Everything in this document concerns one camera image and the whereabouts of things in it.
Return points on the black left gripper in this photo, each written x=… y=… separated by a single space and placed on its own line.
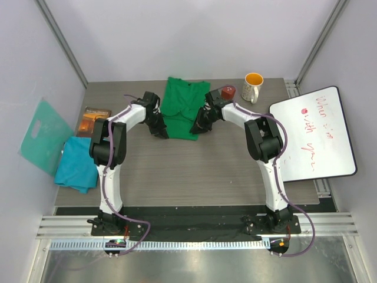
x=160 y=132

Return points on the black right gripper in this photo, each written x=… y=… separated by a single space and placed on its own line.
x=197 y=128

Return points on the green t shirt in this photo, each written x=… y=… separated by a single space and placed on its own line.
x=181 y=102

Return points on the red cube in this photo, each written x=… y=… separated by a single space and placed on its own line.
x=228 y=92

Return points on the brown book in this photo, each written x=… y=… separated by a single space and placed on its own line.
x=89 y=117

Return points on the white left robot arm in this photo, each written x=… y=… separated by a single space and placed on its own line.
x=108 y=145

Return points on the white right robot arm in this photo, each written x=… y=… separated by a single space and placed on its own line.
x=263 y=139

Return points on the white mug orange inside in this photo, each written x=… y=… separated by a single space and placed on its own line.
x=251 y=87

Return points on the blue t shirt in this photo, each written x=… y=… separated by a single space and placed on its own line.
x=76 y=168

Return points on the white whiteboard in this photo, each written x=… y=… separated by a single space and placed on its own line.
x=319 y=144

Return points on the teal plastic cutting board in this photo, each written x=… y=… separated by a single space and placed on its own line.
x=45 y=138

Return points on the perforated cable tray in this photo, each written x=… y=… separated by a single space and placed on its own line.
x=120 y=245

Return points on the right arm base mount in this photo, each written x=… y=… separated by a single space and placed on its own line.
x=263 y=224

